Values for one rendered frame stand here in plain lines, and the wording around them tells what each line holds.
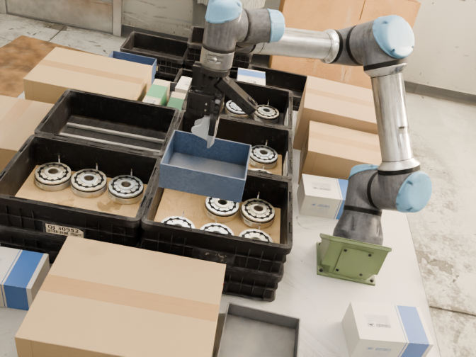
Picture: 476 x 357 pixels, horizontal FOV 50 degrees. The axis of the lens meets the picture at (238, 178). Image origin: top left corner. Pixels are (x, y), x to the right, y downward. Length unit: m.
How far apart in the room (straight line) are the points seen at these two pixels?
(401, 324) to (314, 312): 0.24
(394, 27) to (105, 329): 1.02
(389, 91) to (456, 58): 3.29
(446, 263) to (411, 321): 1.54
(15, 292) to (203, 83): 0.69
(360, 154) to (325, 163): 0.14
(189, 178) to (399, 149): 0.59
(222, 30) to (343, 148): 0.90
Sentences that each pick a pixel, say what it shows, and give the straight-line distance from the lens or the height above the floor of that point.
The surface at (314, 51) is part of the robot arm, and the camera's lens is 1.45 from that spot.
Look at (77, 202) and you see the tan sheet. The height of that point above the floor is 0.83.
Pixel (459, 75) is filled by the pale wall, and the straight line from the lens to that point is 4.78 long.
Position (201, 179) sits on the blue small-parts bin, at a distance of 1.17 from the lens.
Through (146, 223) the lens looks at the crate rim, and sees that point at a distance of 1.32.
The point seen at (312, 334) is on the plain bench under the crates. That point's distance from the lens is 1.46.
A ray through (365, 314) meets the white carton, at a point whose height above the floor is 0.79.
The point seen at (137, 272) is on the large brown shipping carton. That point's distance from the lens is 1.24.
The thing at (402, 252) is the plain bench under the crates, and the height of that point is 0.70.
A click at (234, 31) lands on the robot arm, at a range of 1.16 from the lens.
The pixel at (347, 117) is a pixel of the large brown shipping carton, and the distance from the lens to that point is 2.04.
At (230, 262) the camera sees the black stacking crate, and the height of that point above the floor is 0.84.
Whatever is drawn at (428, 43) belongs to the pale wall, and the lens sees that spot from 4.59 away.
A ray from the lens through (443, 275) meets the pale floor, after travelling 2.93.
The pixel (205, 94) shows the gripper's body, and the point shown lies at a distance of 1.21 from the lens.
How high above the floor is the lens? 1.83
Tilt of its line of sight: 37 degrees down
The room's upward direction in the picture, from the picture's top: 11 degrees clockwise
